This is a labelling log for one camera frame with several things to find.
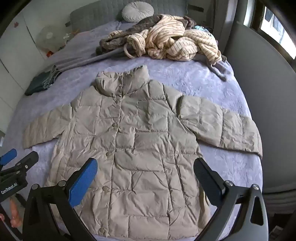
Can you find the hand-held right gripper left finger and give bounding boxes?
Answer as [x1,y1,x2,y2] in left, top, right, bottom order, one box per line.
[22,158,99,241]

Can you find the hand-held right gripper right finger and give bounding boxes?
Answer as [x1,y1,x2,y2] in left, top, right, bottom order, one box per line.
[193,158,271,241]

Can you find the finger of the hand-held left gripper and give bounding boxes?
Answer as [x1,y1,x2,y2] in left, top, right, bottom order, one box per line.
[0,151,39,182]
[0,149,18,166]

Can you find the beige puffer jacket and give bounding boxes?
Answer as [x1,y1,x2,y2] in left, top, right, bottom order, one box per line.
[22,65,263,241]

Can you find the person's left hand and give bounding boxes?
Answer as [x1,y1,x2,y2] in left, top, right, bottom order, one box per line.
[0,199,23,235]

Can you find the folded dark green jeans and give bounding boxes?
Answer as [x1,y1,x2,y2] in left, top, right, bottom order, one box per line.
[24,65,63,96]

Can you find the white wardrobe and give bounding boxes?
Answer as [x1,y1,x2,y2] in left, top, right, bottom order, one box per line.
[0,14,51,116]

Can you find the lilac embossed bed blanket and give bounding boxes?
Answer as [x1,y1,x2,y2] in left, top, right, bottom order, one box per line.
[0,21,264,241]

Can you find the grey fleece blanket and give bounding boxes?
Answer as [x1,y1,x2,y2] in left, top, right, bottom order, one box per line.
[52,45,233,81]

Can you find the white electric fan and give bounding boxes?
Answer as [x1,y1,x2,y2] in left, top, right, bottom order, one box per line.
[37,25,61,50]

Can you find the brown fleece garment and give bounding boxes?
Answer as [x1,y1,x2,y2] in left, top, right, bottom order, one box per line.
[96,15,197,56]

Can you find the cream striped robe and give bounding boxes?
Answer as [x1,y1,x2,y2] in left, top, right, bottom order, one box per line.
[109,14,222,65]

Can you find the grey padded headboard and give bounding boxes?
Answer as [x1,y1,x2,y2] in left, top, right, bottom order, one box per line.
[69,0,218,35]

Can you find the window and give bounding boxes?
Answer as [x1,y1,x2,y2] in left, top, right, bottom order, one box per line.
[251,0,296,67]

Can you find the round white cushion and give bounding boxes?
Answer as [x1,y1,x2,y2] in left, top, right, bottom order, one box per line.
[122,1,154,23]

